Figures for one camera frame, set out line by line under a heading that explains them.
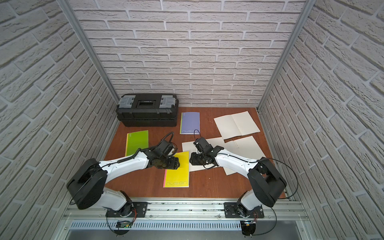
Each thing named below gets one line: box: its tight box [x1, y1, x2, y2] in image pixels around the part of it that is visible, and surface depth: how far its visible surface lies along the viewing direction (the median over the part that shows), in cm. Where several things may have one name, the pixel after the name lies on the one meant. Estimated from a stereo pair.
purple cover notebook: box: [179, 112, 201, 135], surface depth 111 cm
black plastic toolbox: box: [116, 93, 179, 127], surface depth 99 cm
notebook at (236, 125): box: [213, 111, 261, 140], surface depth 112 cm
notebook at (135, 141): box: [125, 130, 149, 157], surface depth 103 cm
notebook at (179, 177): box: [163, 151, 190, 188], surface depth 85 cm
